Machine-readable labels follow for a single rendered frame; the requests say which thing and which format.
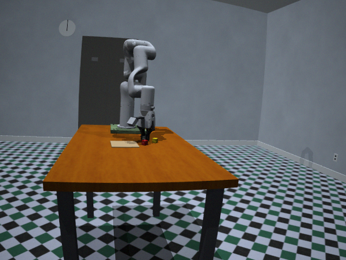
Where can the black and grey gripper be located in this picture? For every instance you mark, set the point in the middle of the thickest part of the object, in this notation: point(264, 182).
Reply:
point(148, 123)

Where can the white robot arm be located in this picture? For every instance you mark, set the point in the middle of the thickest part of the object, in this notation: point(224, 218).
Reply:
point(136, 63)

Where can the beige flat mat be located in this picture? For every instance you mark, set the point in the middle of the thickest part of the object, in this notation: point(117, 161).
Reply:
point(124, 144)

